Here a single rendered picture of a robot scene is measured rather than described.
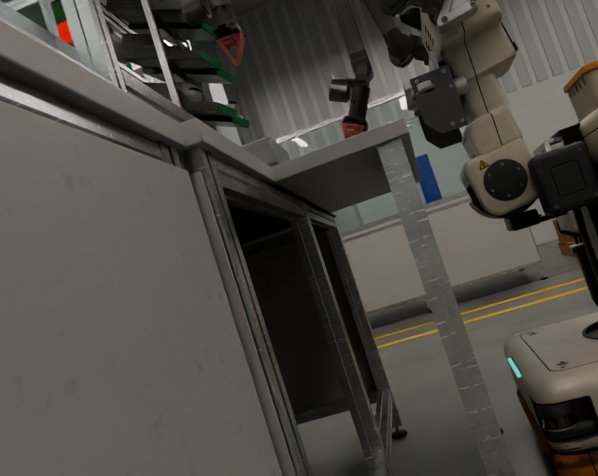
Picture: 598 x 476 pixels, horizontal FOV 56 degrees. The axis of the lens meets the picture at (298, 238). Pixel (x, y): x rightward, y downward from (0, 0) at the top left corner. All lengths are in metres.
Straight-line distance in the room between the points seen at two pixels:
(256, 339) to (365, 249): 4.63
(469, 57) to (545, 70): 8.73
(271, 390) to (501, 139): 1.02
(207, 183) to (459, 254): 4.64
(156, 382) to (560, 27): 10.25
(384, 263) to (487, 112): 3.77
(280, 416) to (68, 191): 0.37
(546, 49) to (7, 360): 10.21
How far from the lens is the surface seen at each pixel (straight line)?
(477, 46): 1.59
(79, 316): 0.36
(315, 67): 10.42
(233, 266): 0.65
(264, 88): 10.58
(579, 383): 1.36
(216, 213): 0.66
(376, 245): 5.24
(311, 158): 1.02
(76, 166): 0.42
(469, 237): 5.22
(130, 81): 0.77
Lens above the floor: 0.65
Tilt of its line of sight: 4 degrees up
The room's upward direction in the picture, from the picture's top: 18 degrees counter-clockwise
